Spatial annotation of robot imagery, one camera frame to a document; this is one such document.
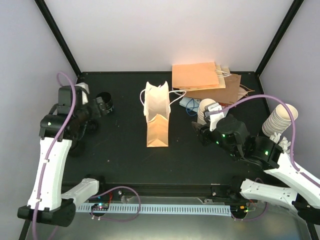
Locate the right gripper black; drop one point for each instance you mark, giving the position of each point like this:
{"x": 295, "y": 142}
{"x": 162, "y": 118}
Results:
{"x": 202, "y": 130}

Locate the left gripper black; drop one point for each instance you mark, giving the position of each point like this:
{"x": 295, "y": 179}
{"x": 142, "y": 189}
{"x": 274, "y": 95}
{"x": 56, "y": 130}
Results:
{"x": 97, "y": 112}

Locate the orange paper bag white handles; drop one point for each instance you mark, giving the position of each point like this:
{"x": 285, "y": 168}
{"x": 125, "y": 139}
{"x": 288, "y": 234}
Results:
{"x": 156, "y": 102}

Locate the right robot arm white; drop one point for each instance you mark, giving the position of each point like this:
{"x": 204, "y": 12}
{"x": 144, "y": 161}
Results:
{"x": 302, "y": 191}

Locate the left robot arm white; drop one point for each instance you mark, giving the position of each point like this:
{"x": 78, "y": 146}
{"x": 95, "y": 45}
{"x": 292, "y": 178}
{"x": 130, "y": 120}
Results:
{"x": 60, "y": 133}

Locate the black paper cup stack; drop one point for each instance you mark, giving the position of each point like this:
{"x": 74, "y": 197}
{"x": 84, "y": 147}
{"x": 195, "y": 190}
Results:
{"x": 106, "y": 101}

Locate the white paper cup stack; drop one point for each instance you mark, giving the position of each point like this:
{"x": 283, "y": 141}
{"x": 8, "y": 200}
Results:
{"x": 201, "y": 109}

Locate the black cup lid stack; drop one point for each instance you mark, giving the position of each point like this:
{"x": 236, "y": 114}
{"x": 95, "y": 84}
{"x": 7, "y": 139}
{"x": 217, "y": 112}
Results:
{"x": 77, "y": 148}

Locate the brown kraft paper bag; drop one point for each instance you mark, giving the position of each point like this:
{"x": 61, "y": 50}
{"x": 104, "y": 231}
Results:
{"x": 229, "y": 95}

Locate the light blue paper bag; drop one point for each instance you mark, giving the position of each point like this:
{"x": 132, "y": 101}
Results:
{"x": 191, "y": 105}

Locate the tall white cup stack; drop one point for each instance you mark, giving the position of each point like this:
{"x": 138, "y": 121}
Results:
{"x": 278, "y": 121}

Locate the orange paper bag stack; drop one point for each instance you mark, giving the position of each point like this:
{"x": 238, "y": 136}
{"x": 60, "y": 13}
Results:
{"x": 199, "y": 76}

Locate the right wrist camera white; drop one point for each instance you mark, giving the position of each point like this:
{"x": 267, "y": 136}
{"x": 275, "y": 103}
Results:
{"x": 213, "y": 114}

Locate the blue slotted cable duct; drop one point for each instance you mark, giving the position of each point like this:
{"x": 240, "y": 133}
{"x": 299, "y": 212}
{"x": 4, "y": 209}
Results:
{"x": 159, "y": 209}

